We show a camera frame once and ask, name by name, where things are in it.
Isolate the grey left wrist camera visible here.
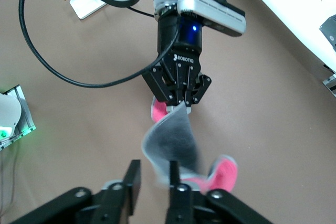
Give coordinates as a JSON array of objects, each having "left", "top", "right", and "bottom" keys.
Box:
[{"left": 176, "top": 0, "right": 247, "bottom": 37}]

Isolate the metal table edge bracket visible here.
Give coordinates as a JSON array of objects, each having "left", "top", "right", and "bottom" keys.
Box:
[{"left": 322, "top": 73, "right": 336, "bottom": 95}]

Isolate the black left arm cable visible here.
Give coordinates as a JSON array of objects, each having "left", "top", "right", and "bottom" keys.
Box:
[{"left": 18, "top": 0, "right": 182, "bottom": 88}]

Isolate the brown table cover sheet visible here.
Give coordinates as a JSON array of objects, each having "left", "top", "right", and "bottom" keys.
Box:
[{"left": 0, "top": 0, "right": 336, "bottom": 224}]

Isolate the pink and grey towel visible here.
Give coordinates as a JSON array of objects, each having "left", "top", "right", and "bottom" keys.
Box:
[{"left": 141, "top": 97, "right": 239, "bottom": 193}]

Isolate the grey electronics box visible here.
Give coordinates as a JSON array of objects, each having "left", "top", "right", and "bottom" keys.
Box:
[{"left": 319, "top": 14, "right": 336, "bottom": 51}]

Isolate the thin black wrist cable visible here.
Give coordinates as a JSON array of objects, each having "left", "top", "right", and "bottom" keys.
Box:
[{"left": 128, "top": 6, "right": 156, "bottom": 18}]

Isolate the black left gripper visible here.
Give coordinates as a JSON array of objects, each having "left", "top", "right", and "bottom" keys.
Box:
[{"left": 141, "top": 15, "right": 212, "bottom": 115}]

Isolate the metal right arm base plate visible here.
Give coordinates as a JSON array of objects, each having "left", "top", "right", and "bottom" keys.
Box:
[{"left": 0, "top": 84, "right": 37, "bottom": 152}]

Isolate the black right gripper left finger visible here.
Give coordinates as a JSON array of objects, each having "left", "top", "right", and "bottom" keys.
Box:
[{"left": 0, "top": 159, "right": 142, "bottom": 224}]

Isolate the white rack base plate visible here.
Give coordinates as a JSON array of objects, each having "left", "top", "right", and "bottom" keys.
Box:
[{"left": 69, "top": 0, "right": 107, "bottom": 21}]

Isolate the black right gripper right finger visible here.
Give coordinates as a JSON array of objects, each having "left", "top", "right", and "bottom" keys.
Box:
[{"left": 165, "top": 161, "right": 275, "bottom": 224}]

